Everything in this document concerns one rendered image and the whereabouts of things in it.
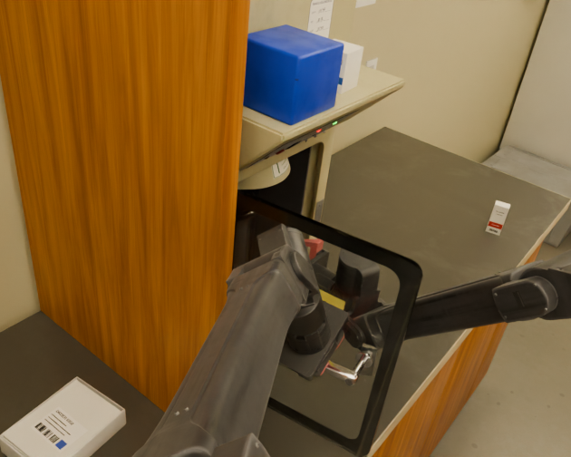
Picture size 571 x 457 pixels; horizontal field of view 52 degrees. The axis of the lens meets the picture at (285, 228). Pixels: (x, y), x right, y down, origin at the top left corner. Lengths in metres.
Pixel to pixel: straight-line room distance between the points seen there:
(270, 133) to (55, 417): 0.61
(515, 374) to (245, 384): 2.40
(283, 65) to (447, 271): 0.93
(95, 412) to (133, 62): 0.59
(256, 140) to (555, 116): 3.25
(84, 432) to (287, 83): 0.65
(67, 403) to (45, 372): 0.13
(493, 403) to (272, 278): 2.11
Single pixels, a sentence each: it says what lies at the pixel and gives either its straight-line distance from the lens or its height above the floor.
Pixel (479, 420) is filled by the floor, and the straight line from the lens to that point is 2.53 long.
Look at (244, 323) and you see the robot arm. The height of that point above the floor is 1.49.
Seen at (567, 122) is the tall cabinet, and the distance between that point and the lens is 3.90.
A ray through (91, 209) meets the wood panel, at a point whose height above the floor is 1.29.
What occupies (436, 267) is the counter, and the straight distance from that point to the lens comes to 1.56.
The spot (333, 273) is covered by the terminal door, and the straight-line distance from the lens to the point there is 0.81.
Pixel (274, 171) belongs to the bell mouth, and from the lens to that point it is 1.01.
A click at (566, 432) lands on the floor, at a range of 2.66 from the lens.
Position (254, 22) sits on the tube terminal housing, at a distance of 0.82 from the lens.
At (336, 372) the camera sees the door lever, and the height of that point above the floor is 1.20.
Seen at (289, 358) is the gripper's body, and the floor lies 1.26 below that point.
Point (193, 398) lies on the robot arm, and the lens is 0.39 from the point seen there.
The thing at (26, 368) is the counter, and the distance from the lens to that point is 1.23.
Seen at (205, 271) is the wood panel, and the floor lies 1.31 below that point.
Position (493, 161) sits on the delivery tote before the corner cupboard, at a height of 0.33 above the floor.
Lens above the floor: 1.82
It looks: 34 degrees down
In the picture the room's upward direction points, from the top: 7 degrees clockwise
